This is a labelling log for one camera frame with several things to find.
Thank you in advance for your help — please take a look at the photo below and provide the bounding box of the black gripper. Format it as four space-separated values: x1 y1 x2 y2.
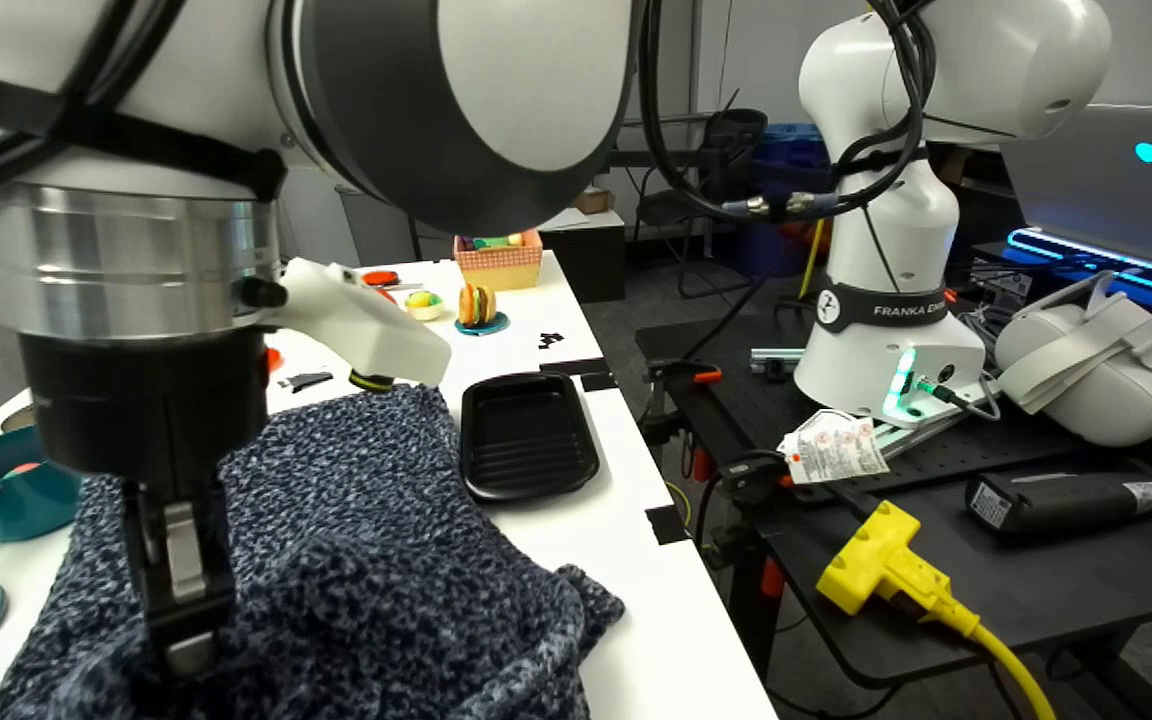
16 329 270 705

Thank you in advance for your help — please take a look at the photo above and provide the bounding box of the dark blue knitted towel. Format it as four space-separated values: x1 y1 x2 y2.
0 382 629 720

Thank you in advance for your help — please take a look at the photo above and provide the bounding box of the large teal toy pot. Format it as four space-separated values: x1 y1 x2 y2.
0 423 83 547

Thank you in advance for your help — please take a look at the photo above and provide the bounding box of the yellow toy food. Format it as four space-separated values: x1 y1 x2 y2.
405 284 450 323

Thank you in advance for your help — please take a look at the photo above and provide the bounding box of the black ridged plastic tray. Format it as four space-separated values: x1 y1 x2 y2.
454 368 603 507

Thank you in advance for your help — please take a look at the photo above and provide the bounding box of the toy burger on teal plate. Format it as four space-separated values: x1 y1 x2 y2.
450 282 517 342

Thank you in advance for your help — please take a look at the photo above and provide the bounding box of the orange box with toys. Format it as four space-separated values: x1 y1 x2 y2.
450 228 548 292

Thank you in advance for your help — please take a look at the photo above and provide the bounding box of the black side cabinet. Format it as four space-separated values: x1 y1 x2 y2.
537 204 630 305

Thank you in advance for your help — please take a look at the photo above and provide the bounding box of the white paper tag red print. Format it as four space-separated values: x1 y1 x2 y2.
775 403 895 489

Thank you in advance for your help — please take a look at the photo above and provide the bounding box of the blue storage bin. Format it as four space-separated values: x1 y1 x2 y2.
740 120 834 282

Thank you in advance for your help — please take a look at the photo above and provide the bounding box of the black office chair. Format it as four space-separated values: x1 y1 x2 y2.
630 107 772 297

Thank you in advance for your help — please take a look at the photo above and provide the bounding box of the black power brick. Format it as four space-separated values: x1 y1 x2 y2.
962 466 1152 544

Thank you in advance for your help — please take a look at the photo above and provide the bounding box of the white VR headset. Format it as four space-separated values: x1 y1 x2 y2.
990 274 1152 453

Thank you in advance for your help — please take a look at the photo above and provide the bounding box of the grey laptop with blue light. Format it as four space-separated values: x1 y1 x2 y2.
1000 98 1152 323

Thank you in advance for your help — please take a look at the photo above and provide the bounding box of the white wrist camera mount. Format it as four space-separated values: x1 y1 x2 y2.
267 256 454 392

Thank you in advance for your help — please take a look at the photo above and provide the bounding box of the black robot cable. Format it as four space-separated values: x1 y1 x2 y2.
0 0 939 225

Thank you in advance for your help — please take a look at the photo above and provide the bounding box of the yellow power plug with cable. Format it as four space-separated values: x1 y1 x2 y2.
811 497 1060 720

